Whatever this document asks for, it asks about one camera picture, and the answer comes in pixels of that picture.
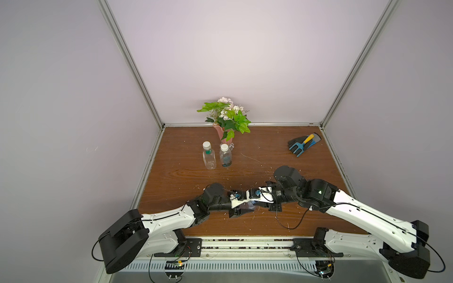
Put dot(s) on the aluminium corner frame post left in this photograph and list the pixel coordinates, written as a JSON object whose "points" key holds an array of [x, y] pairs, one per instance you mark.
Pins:
{"points": [[109, 17]]}

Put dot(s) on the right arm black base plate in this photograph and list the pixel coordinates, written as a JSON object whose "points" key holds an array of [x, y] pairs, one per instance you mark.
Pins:
{"points": [[310, 247]]}

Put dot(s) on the pink vase with flowers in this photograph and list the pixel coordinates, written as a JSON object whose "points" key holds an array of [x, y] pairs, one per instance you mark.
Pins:
{"points": [[227, 118]]}

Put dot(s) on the teal print clear bottle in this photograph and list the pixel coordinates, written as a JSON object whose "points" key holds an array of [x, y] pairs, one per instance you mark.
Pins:
{"points": [[226, 158]]}

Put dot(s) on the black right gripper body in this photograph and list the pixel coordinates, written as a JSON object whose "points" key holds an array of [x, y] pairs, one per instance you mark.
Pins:
{"points": [[271, 204]]}

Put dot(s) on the aluminium corner frame post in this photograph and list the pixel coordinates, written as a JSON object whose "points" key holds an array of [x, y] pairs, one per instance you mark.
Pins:
{"points": [[388, 11], [109, 17]]}

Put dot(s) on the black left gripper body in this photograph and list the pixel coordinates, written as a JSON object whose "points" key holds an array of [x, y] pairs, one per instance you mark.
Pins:
{"points": [[232, 213]]}

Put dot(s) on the blue yellow garden hand rake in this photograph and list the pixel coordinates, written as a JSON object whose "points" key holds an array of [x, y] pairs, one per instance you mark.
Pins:
{"points": [[299, 145]]}

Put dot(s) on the aluminium corner frame post right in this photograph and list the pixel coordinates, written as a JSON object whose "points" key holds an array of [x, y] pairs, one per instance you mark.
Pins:
{"points": [[388, 11]]}

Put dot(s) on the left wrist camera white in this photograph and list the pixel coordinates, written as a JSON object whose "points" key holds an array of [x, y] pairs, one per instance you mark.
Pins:
{"points": [[237, 198]]}

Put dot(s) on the green label clear bottle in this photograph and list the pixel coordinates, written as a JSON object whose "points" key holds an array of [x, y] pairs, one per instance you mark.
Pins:
{"points": [[209, 159]]}

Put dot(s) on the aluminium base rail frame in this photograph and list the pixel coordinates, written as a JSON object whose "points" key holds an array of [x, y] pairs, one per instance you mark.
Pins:
{"points": [[265, 260]]}

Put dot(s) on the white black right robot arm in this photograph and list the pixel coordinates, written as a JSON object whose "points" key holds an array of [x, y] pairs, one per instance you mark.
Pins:
{"points": [[404, 243]]}

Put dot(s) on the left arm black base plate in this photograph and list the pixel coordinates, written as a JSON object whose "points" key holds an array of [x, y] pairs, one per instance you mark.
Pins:
{"points": [[191, 248]]}

